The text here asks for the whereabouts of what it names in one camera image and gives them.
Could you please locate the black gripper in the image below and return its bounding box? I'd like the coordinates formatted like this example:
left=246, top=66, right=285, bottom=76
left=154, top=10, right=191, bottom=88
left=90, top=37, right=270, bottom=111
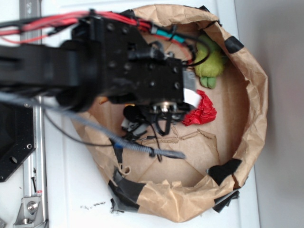
left=102, top=42, right=197, bottom=136

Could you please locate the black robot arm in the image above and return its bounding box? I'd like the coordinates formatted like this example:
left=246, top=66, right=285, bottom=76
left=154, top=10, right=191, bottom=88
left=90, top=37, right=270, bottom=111
left=0, top=11, right=200, bottom=122

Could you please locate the orange conch seashell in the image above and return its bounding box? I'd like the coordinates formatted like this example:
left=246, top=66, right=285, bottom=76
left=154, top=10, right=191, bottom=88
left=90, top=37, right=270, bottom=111
left=98, top=97, right=108, bottom=105

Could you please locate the green fuzzy plush toy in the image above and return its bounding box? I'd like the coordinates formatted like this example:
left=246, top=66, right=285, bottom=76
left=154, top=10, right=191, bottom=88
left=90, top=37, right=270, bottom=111
left=194, top=34, right=228, bottom=89

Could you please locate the red crumpled paper ball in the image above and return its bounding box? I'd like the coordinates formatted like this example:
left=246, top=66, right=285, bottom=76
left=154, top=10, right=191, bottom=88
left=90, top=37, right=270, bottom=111
left=182, top=90, right=217, bottom=126

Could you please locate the brown paper bag bin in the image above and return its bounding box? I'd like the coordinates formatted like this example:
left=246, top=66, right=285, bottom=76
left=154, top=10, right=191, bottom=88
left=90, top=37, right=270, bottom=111
left=88, top=4, right=268, bottom=222

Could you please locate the white plastic tray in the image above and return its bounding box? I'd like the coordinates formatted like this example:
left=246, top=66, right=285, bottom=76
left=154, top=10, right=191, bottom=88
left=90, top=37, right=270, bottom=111
left=42, top=0, right=260, bottom=228

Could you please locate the grey braided cable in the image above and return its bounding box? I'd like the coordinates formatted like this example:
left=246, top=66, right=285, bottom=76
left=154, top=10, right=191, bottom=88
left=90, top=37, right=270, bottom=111
left=0, top=91, right=186, bottom=160

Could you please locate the thin black cable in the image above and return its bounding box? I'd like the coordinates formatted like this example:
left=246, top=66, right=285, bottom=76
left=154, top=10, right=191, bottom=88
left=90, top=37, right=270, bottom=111
left=44, top=109, right=114, bottom=147

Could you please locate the red wire bundle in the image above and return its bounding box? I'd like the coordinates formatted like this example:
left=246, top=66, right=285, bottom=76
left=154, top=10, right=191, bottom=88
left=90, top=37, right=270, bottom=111
left=0, top=10, right=193, bottom=63

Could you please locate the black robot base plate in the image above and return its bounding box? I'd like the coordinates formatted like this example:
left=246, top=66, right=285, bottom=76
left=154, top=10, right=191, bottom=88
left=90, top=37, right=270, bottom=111
left=0, top=103, right=35, bottom=183

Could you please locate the aluminium extrusion rail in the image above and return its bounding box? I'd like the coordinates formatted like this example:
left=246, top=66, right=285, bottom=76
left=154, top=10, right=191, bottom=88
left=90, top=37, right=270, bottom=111
left=18, top=0, right=49, bottom=226

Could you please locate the metal corner bracket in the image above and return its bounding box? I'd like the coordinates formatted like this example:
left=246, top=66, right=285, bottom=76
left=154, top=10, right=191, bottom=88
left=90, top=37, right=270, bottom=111
left=13, top=196, right=44, bottom=228

